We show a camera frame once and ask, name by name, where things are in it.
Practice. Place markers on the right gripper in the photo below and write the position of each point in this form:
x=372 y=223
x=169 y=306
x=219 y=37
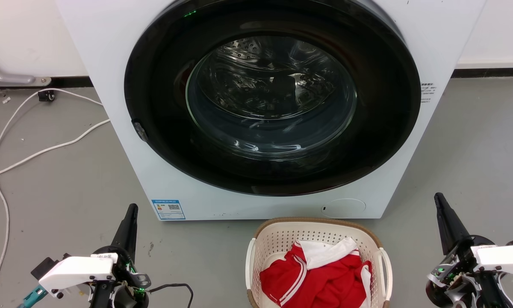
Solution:
x=461 y=278

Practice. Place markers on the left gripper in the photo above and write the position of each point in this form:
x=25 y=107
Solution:
x=124 y=282

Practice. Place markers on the white plastic laundry basket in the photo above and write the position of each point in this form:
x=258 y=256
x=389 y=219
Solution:
x=278 y=239

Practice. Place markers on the blue energy label sticker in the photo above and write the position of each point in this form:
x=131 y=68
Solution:
x=168 y=209

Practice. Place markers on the round white filter cover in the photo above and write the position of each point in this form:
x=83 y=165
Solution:
x=344 y=208

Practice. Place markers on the black round glass washer door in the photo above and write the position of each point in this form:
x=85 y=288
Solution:
x=380 y=128

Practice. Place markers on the red and white garment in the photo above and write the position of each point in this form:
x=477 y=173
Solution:
x=320 y=282

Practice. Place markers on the white front-load washing machine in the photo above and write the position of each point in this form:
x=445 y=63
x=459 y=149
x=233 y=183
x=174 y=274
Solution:
x=111 y=77

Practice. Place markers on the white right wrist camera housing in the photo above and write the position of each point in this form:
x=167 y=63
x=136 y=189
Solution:
x=502 y=257

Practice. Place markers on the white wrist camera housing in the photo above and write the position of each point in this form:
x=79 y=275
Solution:
x=75 y=270
x=502 y=257

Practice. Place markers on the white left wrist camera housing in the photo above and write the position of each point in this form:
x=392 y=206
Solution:
x=75 y=270

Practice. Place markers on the grey metal floor bracket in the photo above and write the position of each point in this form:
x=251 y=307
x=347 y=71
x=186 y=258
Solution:
x=13 y=78

